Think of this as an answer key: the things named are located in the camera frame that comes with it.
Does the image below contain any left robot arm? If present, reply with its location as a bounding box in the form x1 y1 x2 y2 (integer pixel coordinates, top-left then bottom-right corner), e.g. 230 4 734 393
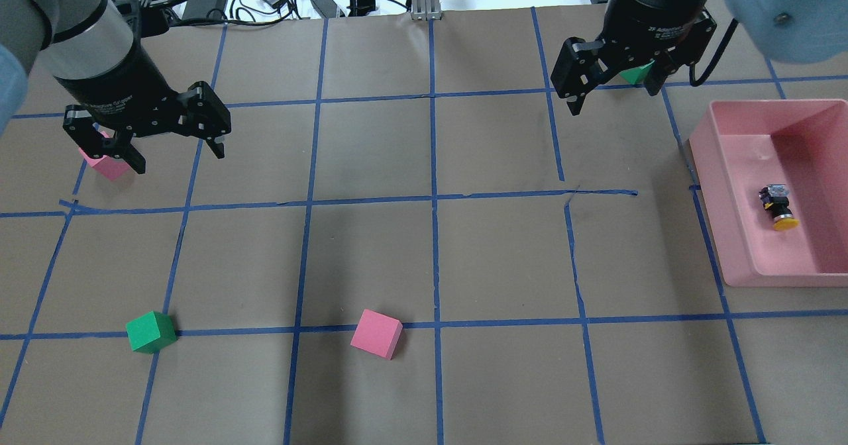
2 0 231 174

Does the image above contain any pink plastic bin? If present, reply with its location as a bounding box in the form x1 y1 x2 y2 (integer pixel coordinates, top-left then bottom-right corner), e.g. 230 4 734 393
690 99 847 287

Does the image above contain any green foam cube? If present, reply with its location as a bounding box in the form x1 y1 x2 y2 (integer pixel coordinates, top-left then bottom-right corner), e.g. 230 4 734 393
125 311 178 354
618 60 654 85

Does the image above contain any pink foam cube centre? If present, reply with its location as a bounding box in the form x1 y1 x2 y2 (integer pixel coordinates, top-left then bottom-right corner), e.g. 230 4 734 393
349 309 403 360

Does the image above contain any black camera cable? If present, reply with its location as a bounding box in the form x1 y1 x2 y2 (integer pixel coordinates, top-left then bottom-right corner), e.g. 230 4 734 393
688 18 740 88

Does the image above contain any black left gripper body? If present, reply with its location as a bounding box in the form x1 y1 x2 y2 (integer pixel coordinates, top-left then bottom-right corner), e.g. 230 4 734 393
63 81 231 158

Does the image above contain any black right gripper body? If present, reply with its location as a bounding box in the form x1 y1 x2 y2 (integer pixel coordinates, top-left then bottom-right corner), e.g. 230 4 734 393
549 8 717 100

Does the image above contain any pink foam cube near left gripper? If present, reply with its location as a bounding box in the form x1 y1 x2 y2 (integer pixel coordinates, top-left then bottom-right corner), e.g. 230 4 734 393
77 148 133 181

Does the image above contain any green foam cube far right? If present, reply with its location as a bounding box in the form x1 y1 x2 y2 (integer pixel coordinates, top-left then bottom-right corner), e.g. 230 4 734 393
618 60 654 85

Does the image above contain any yellow push button switch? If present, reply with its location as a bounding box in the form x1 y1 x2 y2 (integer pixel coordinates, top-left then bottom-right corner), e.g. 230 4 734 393
759 183 800 232

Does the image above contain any green foam cube front left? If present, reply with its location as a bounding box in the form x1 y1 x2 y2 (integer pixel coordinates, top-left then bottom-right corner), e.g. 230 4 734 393
125 311 178 354

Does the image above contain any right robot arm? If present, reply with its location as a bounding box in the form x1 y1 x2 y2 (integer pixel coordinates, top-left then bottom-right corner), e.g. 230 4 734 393
549 0 847 115

